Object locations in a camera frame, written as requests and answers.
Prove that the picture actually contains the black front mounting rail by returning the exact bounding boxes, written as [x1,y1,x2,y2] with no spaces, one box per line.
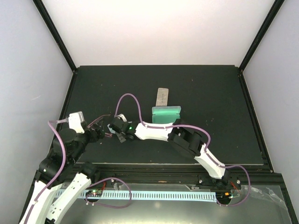
[35,163,285,187]

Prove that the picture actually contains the black left frame post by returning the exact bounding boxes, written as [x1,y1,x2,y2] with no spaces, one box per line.
[33,0,77,72]

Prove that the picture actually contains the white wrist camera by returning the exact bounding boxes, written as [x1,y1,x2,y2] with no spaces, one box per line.
[116,113,127,122]
[68,111,86,134]

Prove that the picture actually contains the beige glasses case green lining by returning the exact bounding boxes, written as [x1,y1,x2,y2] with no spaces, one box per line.
[156,88,169,106]

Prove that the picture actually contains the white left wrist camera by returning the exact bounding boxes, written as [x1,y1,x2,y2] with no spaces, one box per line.
[68,111,86,134]

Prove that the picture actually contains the black right frame post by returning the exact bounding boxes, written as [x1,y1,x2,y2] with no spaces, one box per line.
[239,0,284,72]

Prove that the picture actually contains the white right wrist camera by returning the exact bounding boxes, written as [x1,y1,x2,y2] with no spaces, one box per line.
[116,113,127,122]

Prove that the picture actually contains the blue-grey glasses case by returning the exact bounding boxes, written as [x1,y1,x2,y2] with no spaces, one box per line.
[152,106,181,124]

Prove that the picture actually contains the pink sunglasses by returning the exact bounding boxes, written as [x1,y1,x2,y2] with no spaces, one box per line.
[86,114,112,139]

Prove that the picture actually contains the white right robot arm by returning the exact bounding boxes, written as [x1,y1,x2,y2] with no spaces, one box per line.
[108,116,230,189]

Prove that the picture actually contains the black frame post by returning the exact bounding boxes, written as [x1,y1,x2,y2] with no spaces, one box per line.
[33,0,77,72]
[239,0,284,72]

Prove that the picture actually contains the white slotted cable duct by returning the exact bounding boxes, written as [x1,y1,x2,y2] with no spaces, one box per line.
[56,189,217,203]

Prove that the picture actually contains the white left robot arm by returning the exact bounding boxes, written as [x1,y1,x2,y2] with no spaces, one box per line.
[20,121,106,224]

